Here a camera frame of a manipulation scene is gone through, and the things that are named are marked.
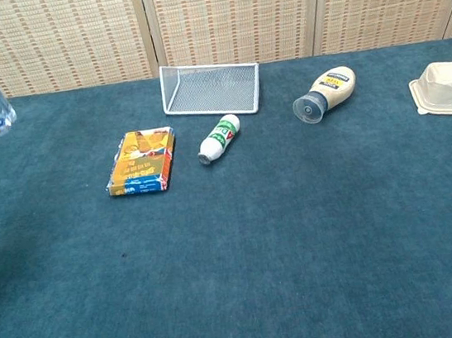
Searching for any small white green bottle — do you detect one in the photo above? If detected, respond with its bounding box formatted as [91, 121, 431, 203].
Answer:
[192, 112, 247, 169]

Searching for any cream mayonnaise squeeze bottle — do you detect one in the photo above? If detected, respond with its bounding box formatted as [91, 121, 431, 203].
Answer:
[288, 64, 362, 127]

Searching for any blue felt table cover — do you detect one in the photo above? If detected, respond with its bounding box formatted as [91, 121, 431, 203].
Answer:
[0, 37, 452, 338]

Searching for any orange snack packet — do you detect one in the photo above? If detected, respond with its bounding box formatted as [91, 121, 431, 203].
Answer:
[99, 125, 183, 200]

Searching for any white wire mesh basket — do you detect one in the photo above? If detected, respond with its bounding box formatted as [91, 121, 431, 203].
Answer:
[157, 52, 266, 127]

